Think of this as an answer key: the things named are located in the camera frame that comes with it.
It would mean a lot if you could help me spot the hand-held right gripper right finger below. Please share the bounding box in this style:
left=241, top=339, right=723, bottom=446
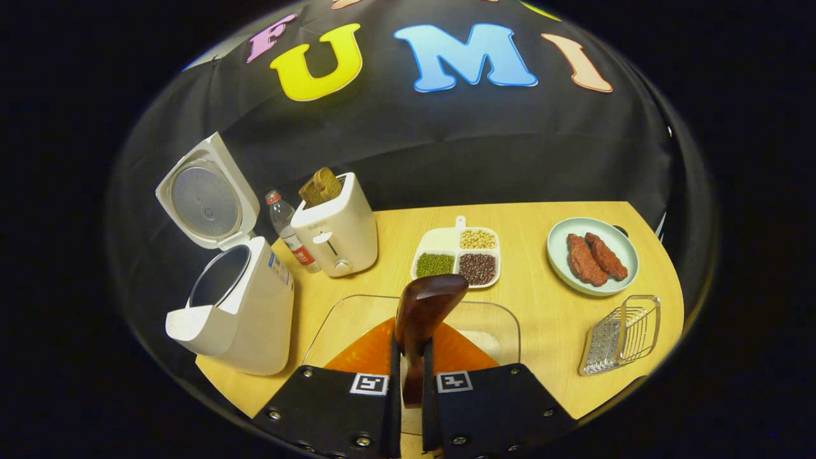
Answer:
left=421, top=322, right=578, bottom=459

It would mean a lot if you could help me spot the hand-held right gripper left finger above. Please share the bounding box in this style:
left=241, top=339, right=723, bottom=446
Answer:
left=251, top=317, right=404, bottom=459

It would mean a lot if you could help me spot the brown wooden spoon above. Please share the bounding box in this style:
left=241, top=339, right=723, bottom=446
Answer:
left=394, top=274, right=470, bottom=409

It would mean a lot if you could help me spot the white rice cooker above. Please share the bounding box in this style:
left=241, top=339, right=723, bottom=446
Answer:
left=155, top=132, right=296, bottom=377

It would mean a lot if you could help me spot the metal wire chopstick holder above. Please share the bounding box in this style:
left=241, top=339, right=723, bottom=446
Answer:
left=578, top=294, right=662, bottom=377

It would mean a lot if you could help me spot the beige clear-lidded rice box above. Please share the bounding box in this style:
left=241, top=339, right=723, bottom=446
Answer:
left=302, top=294, right=521, bottom=441

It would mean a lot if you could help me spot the pile of green mung beans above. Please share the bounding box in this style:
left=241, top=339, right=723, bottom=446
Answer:
left=416, top=252, right=456, bottom=277

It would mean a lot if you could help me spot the pile of dark red beans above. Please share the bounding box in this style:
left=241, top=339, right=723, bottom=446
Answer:
left=458, top=253, right=497, bottom=286

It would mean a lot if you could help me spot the white divided dish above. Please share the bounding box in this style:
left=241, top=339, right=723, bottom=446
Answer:
left=411, top=215, right=502, bottom=289

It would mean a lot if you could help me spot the pile of yellow soybeans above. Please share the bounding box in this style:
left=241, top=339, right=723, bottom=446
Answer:
left=460, top=229, right=497, bottom=250

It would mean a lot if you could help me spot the white toaster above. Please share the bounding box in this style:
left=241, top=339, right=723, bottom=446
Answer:
left=291, top=172, right=379, bottom=278

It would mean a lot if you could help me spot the clear red-labelled water bottle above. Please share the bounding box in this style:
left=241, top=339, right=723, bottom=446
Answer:
left=265, top=189, right=323, bottom=274

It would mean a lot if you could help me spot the red meat piece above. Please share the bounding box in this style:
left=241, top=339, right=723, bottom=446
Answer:
left=585, top=232, right=629, bottom=282
left=567, top=233, right=609, bottom=288

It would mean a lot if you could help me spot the pale green plate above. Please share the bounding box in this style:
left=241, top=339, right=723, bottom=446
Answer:
left=546, top=217, right=640, bottom=297

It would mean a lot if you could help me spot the black backdrop cloth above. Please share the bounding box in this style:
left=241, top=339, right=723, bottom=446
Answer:
left=105, top=0, right=715, bottom=409

